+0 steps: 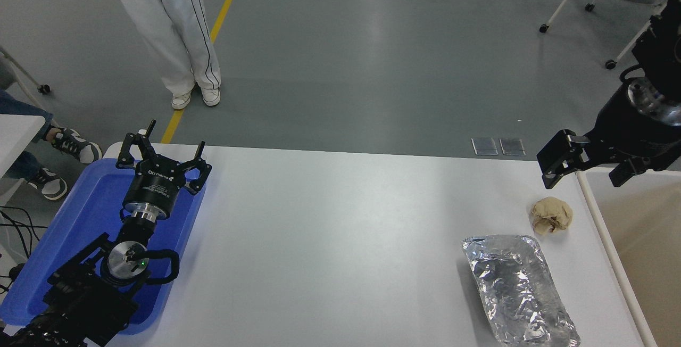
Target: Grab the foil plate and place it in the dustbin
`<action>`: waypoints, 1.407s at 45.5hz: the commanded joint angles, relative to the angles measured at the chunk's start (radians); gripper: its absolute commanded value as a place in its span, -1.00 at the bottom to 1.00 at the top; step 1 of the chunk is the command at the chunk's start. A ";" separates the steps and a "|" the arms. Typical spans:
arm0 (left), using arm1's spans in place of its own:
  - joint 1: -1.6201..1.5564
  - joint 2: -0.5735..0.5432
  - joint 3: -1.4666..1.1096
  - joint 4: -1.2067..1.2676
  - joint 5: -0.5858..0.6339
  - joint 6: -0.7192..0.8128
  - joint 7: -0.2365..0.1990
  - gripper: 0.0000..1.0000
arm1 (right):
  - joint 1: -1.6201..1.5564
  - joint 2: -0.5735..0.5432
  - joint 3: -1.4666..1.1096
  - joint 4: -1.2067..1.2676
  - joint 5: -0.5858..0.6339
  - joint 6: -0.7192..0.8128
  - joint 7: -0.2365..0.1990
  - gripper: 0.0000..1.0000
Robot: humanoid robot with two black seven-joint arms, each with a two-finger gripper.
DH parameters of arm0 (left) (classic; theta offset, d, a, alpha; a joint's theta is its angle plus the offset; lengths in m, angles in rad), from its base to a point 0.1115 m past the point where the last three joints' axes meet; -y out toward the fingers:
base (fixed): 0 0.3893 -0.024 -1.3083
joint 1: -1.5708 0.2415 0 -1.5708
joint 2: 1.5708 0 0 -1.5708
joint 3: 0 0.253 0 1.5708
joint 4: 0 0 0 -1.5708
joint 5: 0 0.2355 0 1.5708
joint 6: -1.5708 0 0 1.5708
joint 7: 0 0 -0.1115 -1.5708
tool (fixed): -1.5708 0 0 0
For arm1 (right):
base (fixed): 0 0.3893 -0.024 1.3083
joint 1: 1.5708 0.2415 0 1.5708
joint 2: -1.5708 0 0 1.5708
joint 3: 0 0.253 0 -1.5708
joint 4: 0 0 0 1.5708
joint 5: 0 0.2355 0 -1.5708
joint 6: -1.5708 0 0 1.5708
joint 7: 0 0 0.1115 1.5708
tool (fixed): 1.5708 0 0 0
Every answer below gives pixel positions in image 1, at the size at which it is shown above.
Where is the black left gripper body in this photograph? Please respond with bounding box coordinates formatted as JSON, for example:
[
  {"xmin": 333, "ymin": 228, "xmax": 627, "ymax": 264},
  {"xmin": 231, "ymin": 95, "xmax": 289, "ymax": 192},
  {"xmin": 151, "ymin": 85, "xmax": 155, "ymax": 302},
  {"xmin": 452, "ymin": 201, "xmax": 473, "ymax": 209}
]
[{"xmin": 123, "ymin": 161, "xmax": 188, "ymax": 216}]

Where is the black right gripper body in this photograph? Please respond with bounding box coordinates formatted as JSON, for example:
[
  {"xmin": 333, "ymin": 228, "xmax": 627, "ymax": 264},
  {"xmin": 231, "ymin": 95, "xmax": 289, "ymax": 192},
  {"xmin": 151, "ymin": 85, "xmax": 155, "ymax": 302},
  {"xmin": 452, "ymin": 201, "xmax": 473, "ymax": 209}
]
[{"xmin": 585, "ymin": 87, "xmax": 681, "ymax": 171}]

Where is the silver foil tray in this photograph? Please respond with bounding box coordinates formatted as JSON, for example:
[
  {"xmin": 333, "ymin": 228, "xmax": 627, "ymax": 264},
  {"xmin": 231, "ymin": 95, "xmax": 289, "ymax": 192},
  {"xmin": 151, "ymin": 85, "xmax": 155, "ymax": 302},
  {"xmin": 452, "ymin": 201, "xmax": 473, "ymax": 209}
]
[{"xmin": 462, "ymin": 234, "xmax": 582, "ymax": 347}]

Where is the metal floor plate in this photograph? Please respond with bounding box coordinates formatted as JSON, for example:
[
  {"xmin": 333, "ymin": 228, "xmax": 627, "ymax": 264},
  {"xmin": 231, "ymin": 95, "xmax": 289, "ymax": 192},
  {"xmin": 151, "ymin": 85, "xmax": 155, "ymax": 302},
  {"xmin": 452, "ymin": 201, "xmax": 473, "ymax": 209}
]
[
  {"xmin": 499, "ymin": 137, "xmax": 526, "ymax": 156},
  {"xmin": 472, "ymin": 137, "xmax": 499, "ymax": 156}
]

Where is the seated person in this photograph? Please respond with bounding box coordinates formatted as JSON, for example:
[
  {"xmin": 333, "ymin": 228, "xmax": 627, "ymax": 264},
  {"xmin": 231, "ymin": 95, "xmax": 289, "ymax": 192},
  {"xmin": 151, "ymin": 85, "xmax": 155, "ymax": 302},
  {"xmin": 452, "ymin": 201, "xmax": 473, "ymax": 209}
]
[{"xmin": 0, "ymin": 89, "xmax": 103, "ymax": 202}]

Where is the crumpled tan paper ball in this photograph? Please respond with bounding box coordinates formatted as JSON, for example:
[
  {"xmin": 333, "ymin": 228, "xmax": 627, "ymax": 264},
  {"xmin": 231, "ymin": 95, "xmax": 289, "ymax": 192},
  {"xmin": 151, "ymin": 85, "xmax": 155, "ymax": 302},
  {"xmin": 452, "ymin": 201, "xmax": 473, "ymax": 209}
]
[{"xmin": 529, "ymin": 196, "xmax": 574, "ymax": 235}]

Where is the blue plastic tray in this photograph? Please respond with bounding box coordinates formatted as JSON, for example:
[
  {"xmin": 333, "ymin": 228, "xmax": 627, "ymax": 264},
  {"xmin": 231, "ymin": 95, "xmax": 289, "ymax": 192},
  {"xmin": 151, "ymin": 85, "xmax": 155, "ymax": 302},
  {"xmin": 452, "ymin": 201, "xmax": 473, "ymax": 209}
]
[{"xmin": 0, "ymin": 158, "xmax": 208, "ymax": 335}]

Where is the large pale bin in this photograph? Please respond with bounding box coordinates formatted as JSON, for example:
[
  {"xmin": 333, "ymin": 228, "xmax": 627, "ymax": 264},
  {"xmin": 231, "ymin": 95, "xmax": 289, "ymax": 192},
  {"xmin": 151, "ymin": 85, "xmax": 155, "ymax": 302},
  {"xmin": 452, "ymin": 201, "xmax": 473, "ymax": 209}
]
[{"xmin": 576, "ymin": 167, "xmax": 681, "ymax": 347}]

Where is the small white side table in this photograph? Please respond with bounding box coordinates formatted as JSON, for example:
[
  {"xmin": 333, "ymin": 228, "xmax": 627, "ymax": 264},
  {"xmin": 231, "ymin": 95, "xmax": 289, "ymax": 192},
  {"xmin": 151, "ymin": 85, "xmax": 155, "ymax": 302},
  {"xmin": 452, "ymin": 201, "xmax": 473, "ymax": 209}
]
[{"xmin": 0, "ymin": 115, "xmax": 46, "ymax": 178}]

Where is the standing person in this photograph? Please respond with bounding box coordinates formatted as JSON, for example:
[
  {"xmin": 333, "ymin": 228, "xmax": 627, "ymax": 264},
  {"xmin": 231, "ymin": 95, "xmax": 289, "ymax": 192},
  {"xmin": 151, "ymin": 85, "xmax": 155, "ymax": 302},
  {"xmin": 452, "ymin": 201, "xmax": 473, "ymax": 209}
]
[{"xmin": 101, "ymin": 0, "xmax": 221, "ymax": 110}]

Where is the grey wheeled frame leg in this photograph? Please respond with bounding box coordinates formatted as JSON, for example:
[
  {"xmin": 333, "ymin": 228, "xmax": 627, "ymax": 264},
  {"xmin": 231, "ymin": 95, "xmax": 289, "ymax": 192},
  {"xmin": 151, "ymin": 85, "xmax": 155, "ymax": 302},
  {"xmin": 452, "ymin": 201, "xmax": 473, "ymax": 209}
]
[{"xmin": 0, "ymin": 46, "xmax": 52, "ymax": 95}]

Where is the black floor cable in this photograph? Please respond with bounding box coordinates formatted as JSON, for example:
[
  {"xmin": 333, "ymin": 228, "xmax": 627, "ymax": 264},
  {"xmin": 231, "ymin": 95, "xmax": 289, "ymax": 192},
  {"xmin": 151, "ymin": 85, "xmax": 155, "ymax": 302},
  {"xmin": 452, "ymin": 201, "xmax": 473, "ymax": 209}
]
[{"xmin": 0, "ymin": 206, "xmax": 48, "ymax": 260}]

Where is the black cable plug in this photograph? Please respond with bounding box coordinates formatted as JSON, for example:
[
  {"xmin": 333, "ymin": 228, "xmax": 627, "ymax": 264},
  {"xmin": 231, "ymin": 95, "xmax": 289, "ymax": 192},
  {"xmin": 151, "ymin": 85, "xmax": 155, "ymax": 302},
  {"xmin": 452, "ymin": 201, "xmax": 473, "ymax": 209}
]
[{"xmin": 0, "ymin": 263, "xmax": 25, "ymax": 292}]

